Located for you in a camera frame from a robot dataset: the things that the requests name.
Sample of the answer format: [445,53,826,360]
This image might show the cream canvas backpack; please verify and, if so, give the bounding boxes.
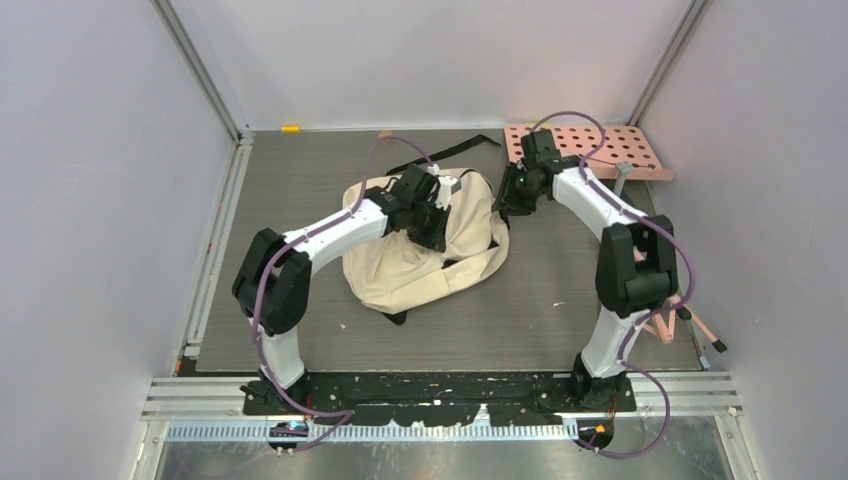
[342,168,510,324]

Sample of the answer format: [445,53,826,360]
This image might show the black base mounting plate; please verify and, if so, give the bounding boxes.
[240,371,636,427]

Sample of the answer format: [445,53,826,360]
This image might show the pink perforated stand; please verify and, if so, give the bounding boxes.
[505,125,727,353]

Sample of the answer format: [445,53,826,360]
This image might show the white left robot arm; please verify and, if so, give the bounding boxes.
[232,165,461,414]

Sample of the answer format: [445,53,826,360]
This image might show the grey bracket on stand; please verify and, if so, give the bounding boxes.
[613,162,635,197]

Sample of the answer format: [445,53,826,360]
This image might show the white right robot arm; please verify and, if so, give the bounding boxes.
[493,127,678,411]

